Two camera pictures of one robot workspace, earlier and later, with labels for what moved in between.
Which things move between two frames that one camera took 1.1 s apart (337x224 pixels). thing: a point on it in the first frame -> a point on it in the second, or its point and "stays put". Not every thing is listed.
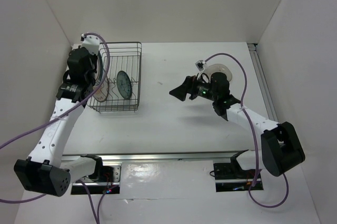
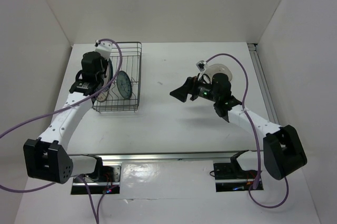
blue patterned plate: (124, 85) stays put
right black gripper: (189, 86) stays put
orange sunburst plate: (101, 94) stays put
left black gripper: (93, 57) -> (105, 62)
